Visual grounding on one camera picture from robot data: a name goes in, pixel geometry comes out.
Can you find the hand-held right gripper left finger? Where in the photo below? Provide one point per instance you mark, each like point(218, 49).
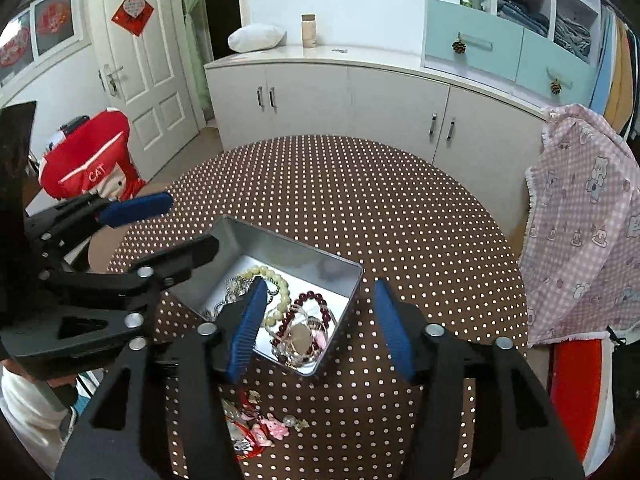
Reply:
point(247, 330)

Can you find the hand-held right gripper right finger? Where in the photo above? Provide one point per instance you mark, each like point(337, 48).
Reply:
point(395, 330)

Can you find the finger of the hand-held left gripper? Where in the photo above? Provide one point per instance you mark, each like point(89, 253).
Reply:
point(135, 208)
point(185, 260)

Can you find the grey metal tin box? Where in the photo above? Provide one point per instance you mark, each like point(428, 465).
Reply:
point(240, 240)

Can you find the pile of mixed charm jewelry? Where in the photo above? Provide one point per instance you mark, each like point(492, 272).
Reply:
point(272, 427)

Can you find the person's left forearm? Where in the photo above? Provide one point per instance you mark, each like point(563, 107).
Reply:
point(25, 420)

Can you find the red chair cover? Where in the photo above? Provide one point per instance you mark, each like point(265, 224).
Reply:
point(95, 150)

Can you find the black device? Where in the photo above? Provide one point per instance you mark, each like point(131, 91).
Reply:
point(75, 124)

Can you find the white framed window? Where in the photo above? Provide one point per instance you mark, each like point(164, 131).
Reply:
point(30, 65)

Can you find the white panel door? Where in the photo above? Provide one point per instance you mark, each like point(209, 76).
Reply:
point(150, 85)

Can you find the brown polka dot tablecloth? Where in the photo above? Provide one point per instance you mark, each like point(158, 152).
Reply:
point(350, 210)

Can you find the red round window decoration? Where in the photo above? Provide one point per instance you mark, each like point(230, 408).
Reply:
point(12, 50)
point(55, 16)

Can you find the red diamond door decoration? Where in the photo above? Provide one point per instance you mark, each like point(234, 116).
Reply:
point(132, 12)

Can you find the red orange chair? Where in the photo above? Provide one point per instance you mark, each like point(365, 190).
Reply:
point(580, 400)

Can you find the green curtain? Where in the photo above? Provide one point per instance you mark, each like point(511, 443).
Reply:
point(192, 10)

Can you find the white pillow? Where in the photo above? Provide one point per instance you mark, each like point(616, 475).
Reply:
point(257, 37)

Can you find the pink printed blanket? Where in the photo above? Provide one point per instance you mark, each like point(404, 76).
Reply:
point(585, 210)

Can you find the white low cabinet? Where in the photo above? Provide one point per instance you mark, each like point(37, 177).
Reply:
point(350, 95)

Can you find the beige bottle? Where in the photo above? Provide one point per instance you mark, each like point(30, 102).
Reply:
point(309, 32)

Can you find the pinecone drawer ornament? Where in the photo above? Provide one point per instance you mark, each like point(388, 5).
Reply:
point(459, 46)
point(555, 86)

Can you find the light blue drawer unit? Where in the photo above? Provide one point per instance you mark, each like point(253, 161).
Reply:
point(480, 25)

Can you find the small green item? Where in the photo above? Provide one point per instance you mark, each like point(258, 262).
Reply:
point(471, 2)

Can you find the row of hanging clothes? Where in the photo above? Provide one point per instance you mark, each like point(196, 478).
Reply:
point(620, 75)

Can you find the folded blue jeans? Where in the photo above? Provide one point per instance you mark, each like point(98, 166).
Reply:
point(520, 10)

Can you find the folded grey clothes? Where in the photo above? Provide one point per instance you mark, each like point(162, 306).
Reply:
point(575, 35)

